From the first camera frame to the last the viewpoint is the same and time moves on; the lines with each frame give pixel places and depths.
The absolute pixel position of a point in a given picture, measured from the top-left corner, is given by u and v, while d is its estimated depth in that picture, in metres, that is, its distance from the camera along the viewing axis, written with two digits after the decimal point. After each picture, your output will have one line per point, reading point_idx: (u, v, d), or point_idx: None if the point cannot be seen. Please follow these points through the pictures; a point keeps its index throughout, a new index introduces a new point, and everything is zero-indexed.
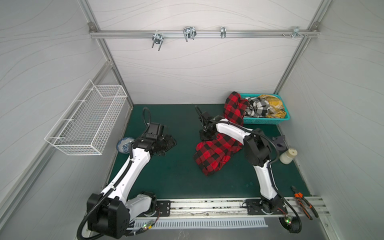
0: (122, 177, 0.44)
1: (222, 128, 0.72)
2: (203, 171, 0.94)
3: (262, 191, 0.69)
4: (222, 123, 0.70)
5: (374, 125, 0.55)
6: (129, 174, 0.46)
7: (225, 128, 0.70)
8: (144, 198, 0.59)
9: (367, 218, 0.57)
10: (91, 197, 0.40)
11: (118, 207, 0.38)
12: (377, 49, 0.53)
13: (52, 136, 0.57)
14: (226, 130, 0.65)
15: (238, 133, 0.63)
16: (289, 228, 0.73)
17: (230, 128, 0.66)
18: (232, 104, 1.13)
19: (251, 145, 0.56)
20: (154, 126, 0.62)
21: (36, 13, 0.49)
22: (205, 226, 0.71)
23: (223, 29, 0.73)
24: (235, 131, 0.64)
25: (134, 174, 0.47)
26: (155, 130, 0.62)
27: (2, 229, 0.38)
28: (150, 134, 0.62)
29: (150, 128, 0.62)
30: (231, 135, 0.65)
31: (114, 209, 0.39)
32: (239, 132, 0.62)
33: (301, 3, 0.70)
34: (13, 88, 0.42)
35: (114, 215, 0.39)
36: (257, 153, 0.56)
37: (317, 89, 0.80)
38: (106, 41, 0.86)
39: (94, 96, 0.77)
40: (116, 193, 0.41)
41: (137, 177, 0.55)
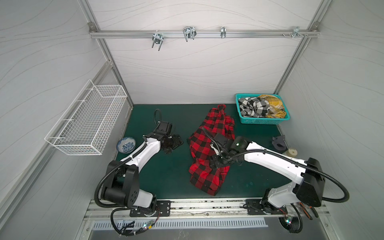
0: (139, 151, 0.51)
1: (258, 159, 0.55)
2: (208, 192, 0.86)
3: (272, 201, 0.65)
4: (258, 153, 0.51)
5: (374, 125, 0.55)
6: (145, 151, 0.52)
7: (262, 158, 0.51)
8: (146, 194, 0.61)
9: (367, 218, 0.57)
10: (111, 163, 0.45)
11: (134, 173, 0.44)
12: (377, 49, 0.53)
13: (52, 136, 0.57)
14: (266, 162, 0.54)
15: (286, 169, 0.47)
16: (289, 228, 0.73)
17: (272, 161, 0.49)
18: (213, 111, 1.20)
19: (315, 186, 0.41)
20: (164, 124, 0.71)
21: (36, 13, 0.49)
22: (205, 226, 0.71)
23: (223, 29, 0.73)
24: (282, 166, 0.48)
25: (148, 152, 0.54)
26: (165, 127, 0.71)
27: (2, 229, 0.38)
28: (160, 130, 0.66)
29: (160, 125, 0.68)
30: (272, 167, 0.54)
31: (130, 172, 0.44)
32: (287, 167, 0.46)
33: (301, 3, 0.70)
34: (13, 88, 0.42)
35: (130, 179, 0.44)
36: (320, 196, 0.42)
37: (317, 90, 0.80)
38: (106, 41, 0.86)
39: (94, 96, 0.77)
40: (133, 162, 0.46)
41: (150, 158, 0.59)
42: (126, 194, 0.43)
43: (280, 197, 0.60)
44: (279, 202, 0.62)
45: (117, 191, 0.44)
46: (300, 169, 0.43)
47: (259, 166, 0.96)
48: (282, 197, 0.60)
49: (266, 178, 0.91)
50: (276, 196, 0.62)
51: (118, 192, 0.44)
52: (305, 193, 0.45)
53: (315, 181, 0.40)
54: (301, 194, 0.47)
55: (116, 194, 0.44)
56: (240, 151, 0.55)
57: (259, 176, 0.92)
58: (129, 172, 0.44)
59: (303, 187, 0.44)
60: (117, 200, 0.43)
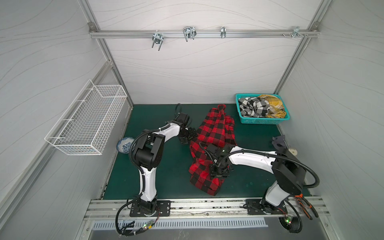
0: (165, 128, 0.62)
1: (238, 158, 0.60)
2: (208, 192, 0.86)
3: (269, 199, 0.65)
4: (237, 154, 0.59)
5: (374, 125, 0.55)
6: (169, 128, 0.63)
7: (242, 157, 0.58)
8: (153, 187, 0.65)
9: (367, 218, 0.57)
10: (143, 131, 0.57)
11: (161, 139, 0.55)
12: (377, 49, 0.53)
13: (52, 136, 0.57)
14: (243, 160, 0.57)
15: (261, 161, 0.52)
16: (289, 228, 0.73)
17: (248, 157, 0.56)
18: (213, 111, 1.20)
19: (285, 173, 0.45)
20: (183, 114, 0.84)
21: (36, 13, 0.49)
22: (205, 226, 0.71)
23: (223, 29, 0.73)
24: (257, 159, 0.53)
25: (171, 131, 0.65)
26: (184, 117, 0.83)
27: (2, 229, 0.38)
28: (179, 119, 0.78)
29: (180, 115, 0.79)
30: (251, 164, 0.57)
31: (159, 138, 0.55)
32: (261, 159, 0.52)
33: (301, 3, 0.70)
34: (13, 88, 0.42)
35: (158, 143, 0.54)
36: (295, 181, 0.45)
37: (317, 90, 0.80)
38: (106, 41, 0.86)
39: (94, 96, 0.77)
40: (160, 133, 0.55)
41: (171, 137, 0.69)
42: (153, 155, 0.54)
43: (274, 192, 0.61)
44: (276, 200, 0.63)
45: (146, 154, 0.54)
46: (271, 159, 0.48)
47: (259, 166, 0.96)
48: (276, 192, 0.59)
49: (266, 178, 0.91)
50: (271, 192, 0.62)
51: (146, 154, 0.54)
52: (285, 183, 0.48)
53: (286, 168, 0.45)
54: (282, 183, 0.49)
55: (145, 155, 0.54)
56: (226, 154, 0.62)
57: (259, 176, 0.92)
58: (156, 139, 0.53)
59: (279, 176, 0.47)
60: (145, 161, 0.58)
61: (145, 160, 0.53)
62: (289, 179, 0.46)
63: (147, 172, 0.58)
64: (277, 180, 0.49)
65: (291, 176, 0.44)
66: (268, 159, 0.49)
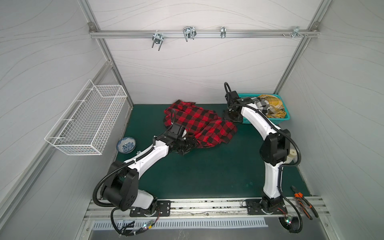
0: (144, 156, 0.50)
1: (247, 114, 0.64)
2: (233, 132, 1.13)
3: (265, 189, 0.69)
4: (248, 110, 0.65)
5: (374, 125, 0.55)
6: (148, 157, 0.50)
7: (250, 115, 0.65)
8: (147, 195, 0.61)
9: (367, 218, 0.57)
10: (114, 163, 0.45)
11: (133, 179, 0.43)
12: (377, 48, 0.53)
13: (52, 136, 0.57)
14: (251, 118, 0.65)
15: (263, 127, 0.59)
16: (289, 228, 0.73)
17: (256, 117, 0.61)
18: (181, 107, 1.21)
19: (272, 144, 0.53)
20: (177, 126, 0.68)
21: (36, 13, 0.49)
22: (205, 226, 0.71)
23: (223, 29, 0.73)
24: (261, 123, 0.59)
25: (153, 158, 0.54)
26: (178, 130, 0.68)
27: (2, 229, 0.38)
28: (171, 132, 0.69)
29: (172, 127, 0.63)
30: (255, 124, 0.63)
31: (129, 178, 0.43)
32: (265, 126, 0.57)
33: (301, 3, 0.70)
34: (13, 88, 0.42)
35: (129, 183, 0.43)
36: (273, 152, 0.54)
37: (317, 90, 0.80)
38: (107, 41, 0.86)
39: (94, 96, 0.77)
40: (135, 166, 0.45)
41: (154, 163, 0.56)
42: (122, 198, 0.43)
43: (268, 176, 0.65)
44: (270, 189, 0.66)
45: (115, 193, 0.44)
46: (272, 130, 0.54)
47: (259, 166, 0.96)
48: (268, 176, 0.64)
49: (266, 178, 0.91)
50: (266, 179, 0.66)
51: (116, 194, 0.44)
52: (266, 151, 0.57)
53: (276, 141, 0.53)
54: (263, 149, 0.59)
55: (114, 195, 0.44)
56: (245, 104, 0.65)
57: (259, 176, 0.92)
58: (128, 176, 0.43)
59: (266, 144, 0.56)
60: (114, 201, 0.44)
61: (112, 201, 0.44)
62: (270, 149, 0.55)
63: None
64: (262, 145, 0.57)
65: (273, 148, 0.54)
66: (270, 128, 0.55)
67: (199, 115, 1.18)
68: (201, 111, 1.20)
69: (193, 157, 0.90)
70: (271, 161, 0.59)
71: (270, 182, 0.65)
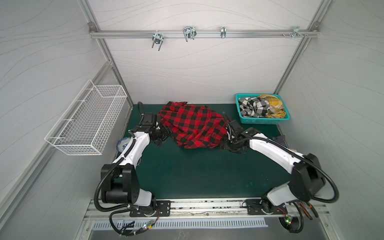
0: (130, 149, 0.50)
1: (258, 146, 0.59)
2: None
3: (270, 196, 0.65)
4: (259, 140, 0.57)
5: (374, 125, 0.55)
6: (134, 148, 0.51)
7: (262, 146, 0.57)
8: (145, 193, 0.60)
9: (367, 218, 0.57)
10: (102, 168, 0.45)
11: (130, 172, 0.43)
12: (377, 48, 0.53)
13: (52, 136, 0.57)
14: (263, 149, 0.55)
15: (283, 157, 0.50)
16: (289, 229, 0.69)
17: (271, 148, 0.53)
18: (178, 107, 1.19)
19: (303, 177, 0.43)
20: (149, 115, 0.69)
21: (36, 13, 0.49)
22: (205, 226, 0.71)
23: (223, 29, 0.73)
24: (279, 153, 0.51)
25: (140, 148, 0.53)
26: (151, 118, 0.69)
27: (2, 229, 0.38)
28: (145, 122, 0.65)
29: (145, 117, 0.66)
30: (271, 156, 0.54)
31: (126, 173, 0.43)
32: (285, 156, 0.49)
33: (301, 3, 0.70)
34: (13, 88, 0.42)
35: (128, 178, 0.43)
36: (309, 188, 0.43)
37: (317, 89, 0.80)
38: (107, 41, 0.86)
39: (94, 96, 0.77)
40: (127, 161, 0.45)
41: (142, 153, 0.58)
42: (128, 192, 0.44)
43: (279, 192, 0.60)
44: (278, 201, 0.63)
45: (119, 191, 0.44)
46: (295, 159, 0.46)
47: (259, 166, 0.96)
48: (282, 194, 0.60)
49: (266, 178, 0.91)
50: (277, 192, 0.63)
51: (119, 191, 0.44)
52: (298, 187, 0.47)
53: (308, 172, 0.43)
54: (294, 185, 0.48)
55: (118, 194, 0.44)
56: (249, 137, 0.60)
57: (259, 176, 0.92)
58: (124, 171, 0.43)
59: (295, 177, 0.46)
60: (121, 200, 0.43)
61: (120, 201, 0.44)
62: (304, 183, 0.44)
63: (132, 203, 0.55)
64: (292, 180, 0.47)
65: (307, 182, 0.43)
66: (292, 158, 0.47)
67: (193, 113, 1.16)
68: (194, 109, 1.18)
69: (193, 157, 0.90)
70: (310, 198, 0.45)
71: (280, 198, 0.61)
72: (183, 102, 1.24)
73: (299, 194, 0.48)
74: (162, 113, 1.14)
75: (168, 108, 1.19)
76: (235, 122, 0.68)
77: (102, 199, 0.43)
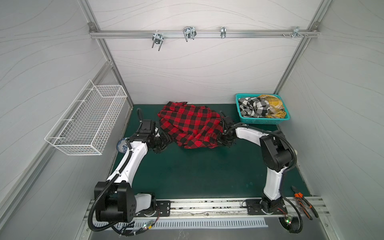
0: (126, 164, 0.47)
1: (241, 133, 0.71)
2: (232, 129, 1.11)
3: (266, 191, 0.68)
4: (241, 127, 0.70)
5: (374, 125, 0.55)
6: (131, 162, 0.48)
7: (243, 131, 0.70)
8: (144, 195, 0.59)
9: (367, 218, 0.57)
10: (97, 186, 0.41)
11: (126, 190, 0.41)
12: (377, 49, 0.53)
13: (52, 136, 0.57)
14: (245, 134, 0.70)
15: (256, 135, 0.62)
16: (289, 229, 0.69)
17: (249, 131, 0.66)
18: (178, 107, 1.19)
19: (267, 144, 0.54)
20: (147, 122, 0.66)
21: (36, 13, 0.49)
22: (205, 226, 0.71)
23: (223, 29, 0.73)
24: (253, 133, 0.63)
25: (136, 162, 0.50)
26: (149, 125, 0.66)
27: (2, 229, 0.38)
28: (144, 129, 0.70)
29: (143, 124, 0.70)
30: (251, 139, 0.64)
31: (122, 191, 0.41)
32: (257, 133, 0.60)
33: (301, 3, 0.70)
34: (13, 88, 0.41)
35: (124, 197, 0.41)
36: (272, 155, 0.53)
37: (317, 90, 0.80)
38: (107, 41, 0.86)
39: (94, 96, 0.77)
40: (122, 178, 0.43)
41: (138, 166, 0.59)
42: (124, 211, 0.42)
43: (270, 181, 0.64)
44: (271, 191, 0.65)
45: (114, 210, 0.42)
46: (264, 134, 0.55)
47: (259, 167, 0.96)
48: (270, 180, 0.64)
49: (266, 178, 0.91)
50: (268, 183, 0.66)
51: (115, 210, 0.42)
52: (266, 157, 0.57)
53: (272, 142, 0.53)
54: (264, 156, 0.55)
55: (114, 213, 0.42)
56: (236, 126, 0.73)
57: (259, 176, 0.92)
58: (120, 190, 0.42)
59: (263, 147, 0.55)
60: (116, 219, 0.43)
61: (115, 220, 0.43)
62: (269, 150, 0.54)
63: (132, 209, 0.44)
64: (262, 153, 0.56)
65: (271, 149, 0.52)
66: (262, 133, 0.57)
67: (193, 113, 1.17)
68: (194, 109, 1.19)
69: (193, 157, 0.90)
70: (275, 164, 0.53)
71: (272, 186, 0.64)
72: (183, 102, 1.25)
73: (268, 164, 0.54)
74: (162, 113, 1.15)
75: (168, 107, 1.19)
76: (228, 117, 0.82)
77: (96, 218, 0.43)
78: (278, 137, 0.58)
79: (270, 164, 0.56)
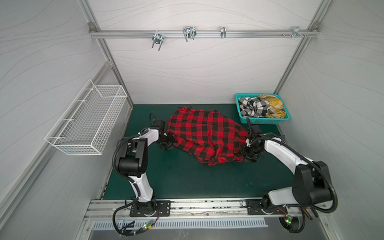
0: (144, 132, 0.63)
1: (272, 147, 0.61)
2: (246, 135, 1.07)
3: (272, 195, 0.65)
4: (274, 142, 0.59)
5: (374, 125, 0.55)
6: (148, 133, 0.60)
7: (276, 148, 0.58)
8: (149, 187, 0.64)
9: (367, 218, 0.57)
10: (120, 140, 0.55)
11: (143, 141, 0.52)
12: (377, 49, 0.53)
13: (52, 136, 0.57)
14: (277, 151, 0.58)
15: (291, 158, 0.51)
16: (289, 228, 0.73)
17: (283, 150, 0.55)
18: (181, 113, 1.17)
19: (305, 178, 0.44)
20: (158, 120, 0.82)
21: (36, 13, 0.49)
22: (205, 226, 0.71)
23: (223, 29, 0.73)
24: (289, 155, 0.52)
25: (151, 136, 0.62)
26: (160, 123, 0.82)
27: (2, 229, 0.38)
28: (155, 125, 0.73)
29: (155, 121, 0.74)
30: (282, 157, 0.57)
31: (141, 141, 0.52)
32: (293, 157, 0.50)
33: (301, 3, 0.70)
34: (13, 88, 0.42)
35: (142, 145, 0.52)
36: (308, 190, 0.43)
37: (318, 90, 0.79)
38: (107, 41, 0.86)
39: (94, 96, 0.77)
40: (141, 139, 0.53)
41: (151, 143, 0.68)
42: (139, 160, 0.51)
43: (281, 193, 0.60)
44: (277, 200, 0.63)
45: (131, 159, 0.51)
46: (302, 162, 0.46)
47: (259, 166, 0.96)
48: (284, 194, 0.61)
49: (266, 178, 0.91)
50: (278, 191, 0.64)
51: (131, 160, 0.51)
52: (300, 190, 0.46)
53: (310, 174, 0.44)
54: (297, 188, 0.48)
55: (130, 162, 0.50)
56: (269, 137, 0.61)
57: (259, 176, 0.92)
58: (140, 142, 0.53)
59: (298, 178, 0.46)
60: (131, 167, 0.51)
61: (130, 168, 0.51)
62: (304, 185, 0.44)
63: (138, 180, 0.56)
64: (295, 183, 0.48)
65: (308, 184, 0.43)
66: (300, 160, 0.47)
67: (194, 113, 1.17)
68: (202, 114, 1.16)
69: (193, 157, 0.90)
70: (310, 202, 0.43)
71: (281, 199, 0.60)
72: (186, 108, 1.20)
73: (300, 198, 0.47)
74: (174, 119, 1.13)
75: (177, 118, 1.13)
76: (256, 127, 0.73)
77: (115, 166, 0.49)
78: (321, 174, 0.47)
79: (301, 199, 0.46)
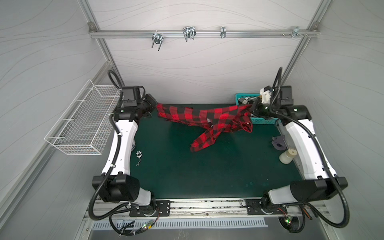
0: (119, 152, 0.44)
1: (297, 136, 0.48)
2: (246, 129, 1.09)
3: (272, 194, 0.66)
4: (305, 135, 0.45)
5: (374, 125, 0.55)
6: (124, 149, 0.45)
7: (302, 143, 0.46)
8: (145, 192, 0.60)
9: (368, 219, 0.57)
10: (94, 179, 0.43)
11: (125, 182, 0.41)
12: (377, 49, 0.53)
13: (52, 136, 0.57)
14: (301, 144, 0.47)
15: (312, 164, 0.43)
16: (289, 229, 0.69)
17: (309, 148, 0.44)
18: None
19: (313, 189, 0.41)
20: (130, 92, 0.55)
21: (36, 13, 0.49)
22: (205, 226, 0.71)
23: (223, 29, 0.73)
24: (312, 158, 0.43)
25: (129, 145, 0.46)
26: (132, 95, 0.56)
27: (2, 229, 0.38)
28: (128, 100, 0.56)
29: (126, 95, 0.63)
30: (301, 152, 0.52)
31: (121, 182, 0.41)
32: (315, 163, 0.42)
33: (300, 3, 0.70)
34: (14, 88, 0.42)
35: (126, 186, 0.42)
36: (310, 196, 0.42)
37: (318, 89, 0.79)
38: (107, 42, 0.87)
39: (94, 96, 0.77)
40: (118, 169, 0.41)
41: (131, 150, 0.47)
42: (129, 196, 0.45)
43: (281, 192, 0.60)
44: (276, 199, 0.63)
45: (118, 195, 0.44)
46: (322, 173, 0.40)
47: (259, 167, 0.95)
48: (283, 193, 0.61)
49: (266, 178, 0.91)
50: (278, 190, 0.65)
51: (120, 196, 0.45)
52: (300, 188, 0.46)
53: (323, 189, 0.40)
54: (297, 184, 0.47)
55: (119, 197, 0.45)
56: (296, 118, 0.47)
57: (259, 176, 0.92)
58: (121, 183, 0.41)
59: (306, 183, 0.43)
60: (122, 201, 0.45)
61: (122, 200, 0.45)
62: (309, 193, 0.43)
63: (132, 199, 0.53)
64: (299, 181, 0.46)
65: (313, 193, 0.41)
66: (321, 170, 0.41)
67: None
68: None
69: (193, 157, 0.90)
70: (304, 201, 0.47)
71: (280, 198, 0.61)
72: None
73: (299, 193, 0.47)
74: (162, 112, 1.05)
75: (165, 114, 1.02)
76: (288, 90, 0.53)
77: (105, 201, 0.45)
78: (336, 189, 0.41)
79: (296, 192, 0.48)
